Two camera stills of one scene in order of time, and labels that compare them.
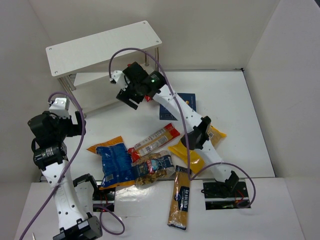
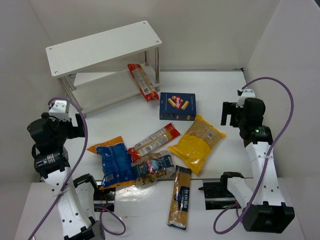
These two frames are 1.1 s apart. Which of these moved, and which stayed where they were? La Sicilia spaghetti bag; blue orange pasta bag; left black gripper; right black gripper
Moved: right black gripper
Stayed: La Sicilia spaghetti bag; blue orange pasta bag; left black gripper
